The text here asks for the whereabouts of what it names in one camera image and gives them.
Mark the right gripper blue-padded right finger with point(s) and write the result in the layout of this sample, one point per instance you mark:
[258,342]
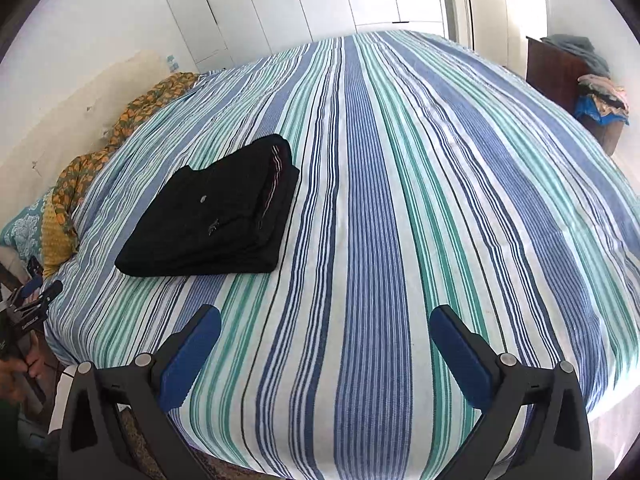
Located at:
[555,441]

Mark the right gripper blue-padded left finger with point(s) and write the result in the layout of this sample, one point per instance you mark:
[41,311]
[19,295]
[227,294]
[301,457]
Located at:
[92,443]

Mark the black pants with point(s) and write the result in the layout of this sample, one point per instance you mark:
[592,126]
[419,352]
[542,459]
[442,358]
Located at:
[228,218]

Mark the person's left hand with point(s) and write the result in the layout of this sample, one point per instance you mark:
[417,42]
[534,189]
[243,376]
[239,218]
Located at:
[32,364]

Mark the mustard yellow dotted pillow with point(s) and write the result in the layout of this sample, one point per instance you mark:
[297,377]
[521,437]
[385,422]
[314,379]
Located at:
[59,240]

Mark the teal white floral pillow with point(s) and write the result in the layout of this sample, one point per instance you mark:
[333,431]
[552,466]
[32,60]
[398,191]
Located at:
[23,232]

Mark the orange floral green blanket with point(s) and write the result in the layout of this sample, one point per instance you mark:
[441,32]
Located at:
[73,182]

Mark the beige padded headboard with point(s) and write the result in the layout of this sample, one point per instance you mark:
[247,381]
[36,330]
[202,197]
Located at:
[77,126]

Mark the blue green striped bedsheet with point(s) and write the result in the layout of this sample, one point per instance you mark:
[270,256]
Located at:
[428,176]

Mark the pile of clothes on cabinet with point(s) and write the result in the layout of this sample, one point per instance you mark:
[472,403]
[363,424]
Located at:
[599,97]

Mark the dark red wooden cabinet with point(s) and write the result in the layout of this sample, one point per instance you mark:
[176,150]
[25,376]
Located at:
[554,73]

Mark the white wardrobe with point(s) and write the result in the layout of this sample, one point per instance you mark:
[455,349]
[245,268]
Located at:
[225,33]

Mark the white door with black handle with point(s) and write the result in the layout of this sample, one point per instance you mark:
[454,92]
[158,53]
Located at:
[460,26]

